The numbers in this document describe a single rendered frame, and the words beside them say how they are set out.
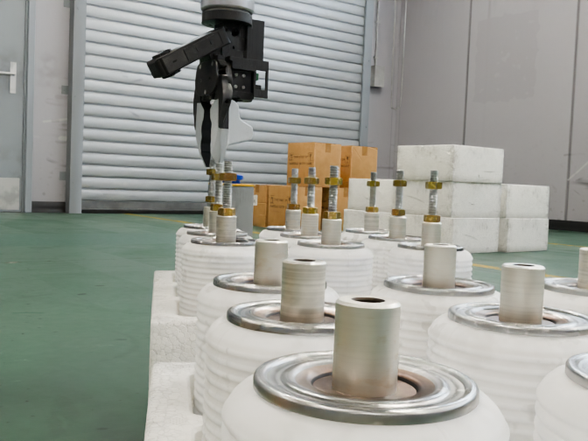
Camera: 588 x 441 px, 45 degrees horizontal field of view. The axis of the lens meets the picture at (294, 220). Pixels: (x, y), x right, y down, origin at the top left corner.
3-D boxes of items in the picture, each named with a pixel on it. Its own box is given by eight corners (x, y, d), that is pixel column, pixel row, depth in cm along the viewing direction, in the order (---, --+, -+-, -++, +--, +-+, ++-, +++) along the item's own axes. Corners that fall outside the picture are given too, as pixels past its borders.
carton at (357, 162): (375, 189, 515) (377, 147, 513) (349, 188, 501) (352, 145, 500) (350, 187, 539) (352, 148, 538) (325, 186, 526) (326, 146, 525)
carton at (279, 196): (320, 231, 485) (322, 186, 483) (291, 231, 471) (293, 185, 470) (295, 227, 509) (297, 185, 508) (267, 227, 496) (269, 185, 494)
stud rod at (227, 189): (232, 230, 78) (234, 161, 77) (225, 230, 77) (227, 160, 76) (226, 229, 78) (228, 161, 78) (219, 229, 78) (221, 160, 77)
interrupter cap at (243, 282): (216, 297, 43) (216, 286, 43) (209, 280, 51) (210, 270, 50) (338, 299, 44) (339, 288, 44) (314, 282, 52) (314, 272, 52)
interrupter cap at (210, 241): (274, 248, 78) (275, 241, 78) (221, 250, 72) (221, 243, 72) (228, 241, 83) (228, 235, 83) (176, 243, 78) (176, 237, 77)
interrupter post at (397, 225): (409, 242, 93) (411, 217, 93) (396, 242, 92) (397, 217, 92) (397, 241, 95) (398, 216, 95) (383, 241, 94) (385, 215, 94)
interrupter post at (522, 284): (509, 331, 36) (513, 267, 36) (488, 322, 39) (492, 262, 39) (552, 332, 37) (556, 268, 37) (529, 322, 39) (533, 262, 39)
